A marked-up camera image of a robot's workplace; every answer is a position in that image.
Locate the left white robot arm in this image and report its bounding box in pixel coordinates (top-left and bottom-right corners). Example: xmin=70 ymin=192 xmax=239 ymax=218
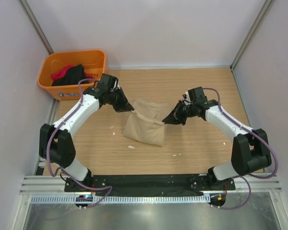
xmin=39 ymin=74 xmax=134 ymax=192

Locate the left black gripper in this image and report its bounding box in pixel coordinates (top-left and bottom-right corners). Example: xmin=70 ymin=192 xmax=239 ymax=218
xmin=108 ymin=87 xmax=134 ymax=113

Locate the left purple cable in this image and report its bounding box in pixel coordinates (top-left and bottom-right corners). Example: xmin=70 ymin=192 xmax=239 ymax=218
xmin=46 ymin=78 xmax=113 ymax=208

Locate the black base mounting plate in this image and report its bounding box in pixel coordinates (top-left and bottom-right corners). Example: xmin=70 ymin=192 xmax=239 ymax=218
xmin=64 ymin=173 xmax=236 ymax=197

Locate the black t shirt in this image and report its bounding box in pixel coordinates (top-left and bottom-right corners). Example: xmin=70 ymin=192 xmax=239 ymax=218
xmin=50 ymin=64 xmax=90 ymax=87

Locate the white slotted cable duct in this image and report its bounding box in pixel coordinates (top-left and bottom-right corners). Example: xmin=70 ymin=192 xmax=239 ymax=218
xmin=30 ymin=194 xmax=210 ymax=205

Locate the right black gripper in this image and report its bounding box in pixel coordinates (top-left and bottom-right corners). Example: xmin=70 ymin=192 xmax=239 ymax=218
xmin=163 ymin=100 xmax=197 ymax=126

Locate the beige t shirt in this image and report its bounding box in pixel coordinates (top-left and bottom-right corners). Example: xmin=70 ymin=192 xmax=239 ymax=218
xmin=123 ymin=99 xmax=172 ymax=146

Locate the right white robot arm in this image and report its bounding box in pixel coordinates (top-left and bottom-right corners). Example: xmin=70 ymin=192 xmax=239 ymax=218
xmin=163 ymin=87 xmax=273 ymax=190

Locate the aluminium frame rail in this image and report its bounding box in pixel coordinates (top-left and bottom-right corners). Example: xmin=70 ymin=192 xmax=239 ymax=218
xmin=20 ymin=175 xmax=282 ymax=194

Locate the red t shirt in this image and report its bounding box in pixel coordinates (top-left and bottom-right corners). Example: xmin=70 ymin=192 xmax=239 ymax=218
xmin=50 ymin=66 xmax=94 ymax=83

